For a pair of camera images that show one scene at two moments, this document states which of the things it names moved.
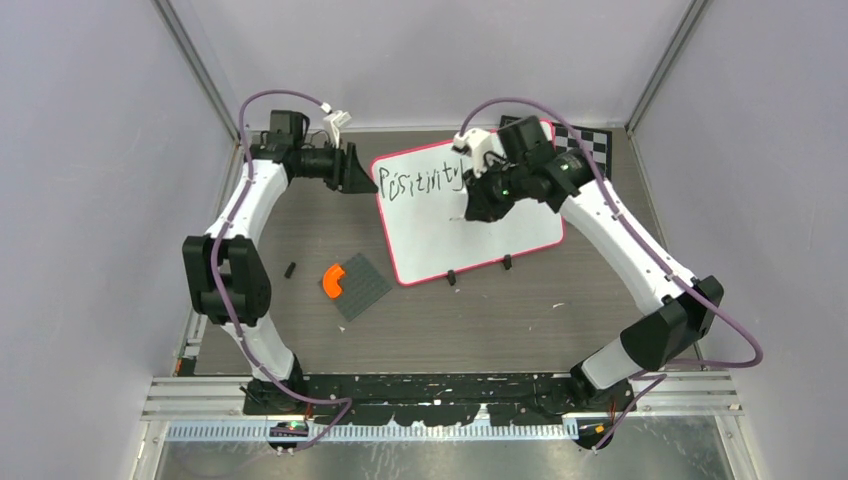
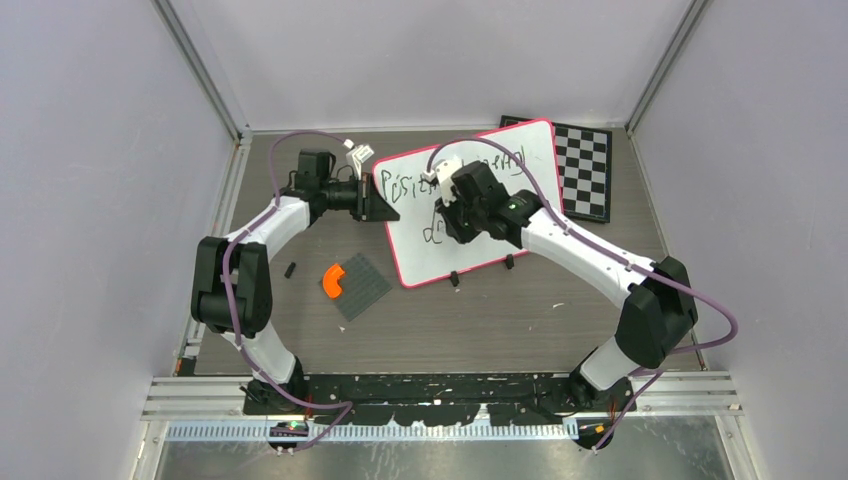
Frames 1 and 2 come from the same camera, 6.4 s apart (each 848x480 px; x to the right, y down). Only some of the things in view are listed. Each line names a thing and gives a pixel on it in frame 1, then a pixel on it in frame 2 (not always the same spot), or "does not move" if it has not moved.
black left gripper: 347,173 to 370,206
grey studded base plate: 361,286 does not move
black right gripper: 482,205 to 464,235
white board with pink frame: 422,192 does not move
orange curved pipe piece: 330,281 does not move
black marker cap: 289,269 does not move
